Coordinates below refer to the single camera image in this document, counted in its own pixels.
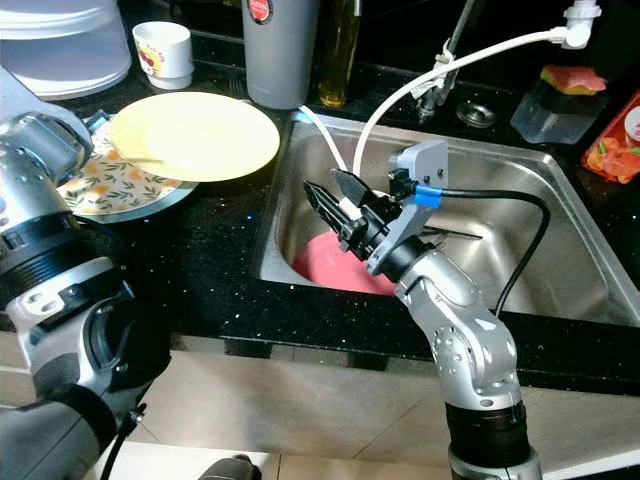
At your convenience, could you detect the floral print plate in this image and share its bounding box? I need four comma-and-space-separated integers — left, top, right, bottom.
60, 120, 176, 213

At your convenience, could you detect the metal faucet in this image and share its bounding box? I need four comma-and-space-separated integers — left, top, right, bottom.
420, 0, 481, 121

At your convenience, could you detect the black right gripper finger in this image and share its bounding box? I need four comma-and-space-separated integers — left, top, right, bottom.
306, 184, 364, 247
332, 169, 377, 210

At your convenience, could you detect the round metal sink hole cover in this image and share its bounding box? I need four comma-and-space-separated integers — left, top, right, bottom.
455, 100, 499, 129

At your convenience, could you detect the clear sponge holder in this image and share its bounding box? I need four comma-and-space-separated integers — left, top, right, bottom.
510, 80, 606, 144

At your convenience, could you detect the grey kitchen base cabinet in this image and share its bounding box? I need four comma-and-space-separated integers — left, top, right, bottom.
0, 340, 640, 480

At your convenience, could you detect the pale yellow plate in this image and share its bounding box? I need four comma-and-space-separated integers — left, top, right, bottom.
108, 92, 281, 183

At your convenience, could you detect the grey tumbler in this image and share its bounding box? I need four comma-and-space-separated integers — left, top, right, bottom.
242, 0, 323, 111

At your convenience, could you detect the pink yellow sponge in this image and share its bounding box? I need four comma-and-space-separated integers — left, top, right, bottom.
540, 65, 609, 96

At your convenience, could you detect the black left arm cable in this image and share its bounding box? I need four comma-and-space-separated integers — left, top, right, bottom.
98, 402, 148, 480

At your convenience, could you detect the stainless steel sink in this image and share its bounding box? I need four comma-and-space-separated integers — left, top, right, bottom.
260, 108, 640, 329

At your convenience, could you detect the white curved faucet hose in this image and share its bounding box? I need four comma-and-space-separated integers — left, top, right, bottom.
350, 0, 606, 181

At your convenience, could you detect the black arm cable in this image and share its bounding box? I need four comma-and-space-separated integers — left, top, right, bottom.
98, 402, 148, 480
413, 182, 553, 319

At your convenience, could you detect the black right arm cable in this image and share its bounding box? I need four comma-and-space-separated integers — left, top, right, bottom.
413, 182, 553, 319

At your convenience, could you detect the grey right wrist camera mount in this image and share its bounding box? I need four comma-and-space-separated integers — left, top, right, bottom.
365, 140, 449, 276

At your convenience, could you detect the white printed mug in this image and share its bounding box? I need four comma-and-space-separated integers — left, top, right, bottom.
132, 20, 194, 91

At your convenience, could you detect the pink plate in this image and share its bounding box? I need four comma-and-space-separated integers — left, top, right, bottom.
293, 228, 401, 296

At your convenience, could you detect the oil bottle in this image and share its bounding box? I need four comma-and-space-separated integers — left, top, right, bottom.
317, 0, 364, 109

